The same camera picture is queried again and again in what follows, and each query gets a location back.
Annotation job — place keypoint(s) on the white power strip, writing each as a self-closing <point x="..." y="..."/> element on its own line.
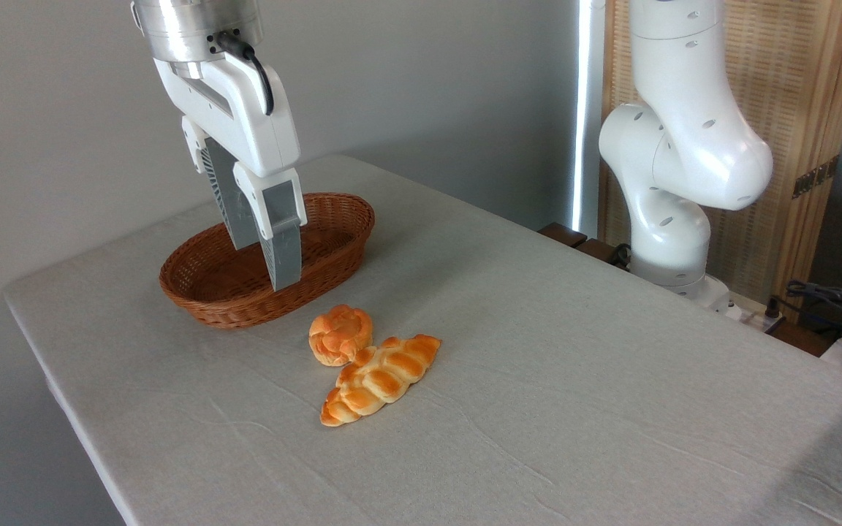
<point x="753" y="315"/>

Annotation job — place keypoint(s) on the brown wicker oval basket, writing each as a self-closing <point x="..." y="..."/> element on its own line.
<point x="202" y="292"/>

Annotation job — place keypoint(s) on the wooden bamboo folding screen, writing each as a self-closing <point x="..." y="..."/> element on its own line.
<point x="794" y="73"/>

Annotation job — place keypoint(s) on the dark brown wooden block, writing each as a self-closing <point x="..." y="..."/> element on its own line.
<point x="598" y="250"/>
<point x="562" y="234"/>

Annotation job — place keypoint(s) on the round knotted bread roll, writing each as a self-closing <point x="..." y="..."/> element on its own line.
<point x="339" y="336"/>

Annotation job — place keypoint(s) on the long braided bread loaf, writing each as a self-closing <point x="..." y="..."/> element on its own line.
<point x="381" y="376"/>

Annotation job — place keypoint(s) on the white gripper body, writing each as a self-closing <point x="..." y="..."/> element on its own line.
<point x="253" y="124"/>

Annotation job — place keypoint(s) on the light grey tablecloth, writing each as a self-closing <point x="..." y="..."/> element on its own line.
<point x="538" y="402"/>

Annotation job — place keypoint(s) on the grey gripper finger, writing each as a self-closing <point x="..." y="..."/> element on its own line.
<point x="282" y="219"/>
<point x="227" y="197"/>

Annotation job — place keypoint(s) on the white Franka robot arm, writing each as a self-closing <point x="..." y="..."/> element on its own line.
<point x="684" y="146"/>

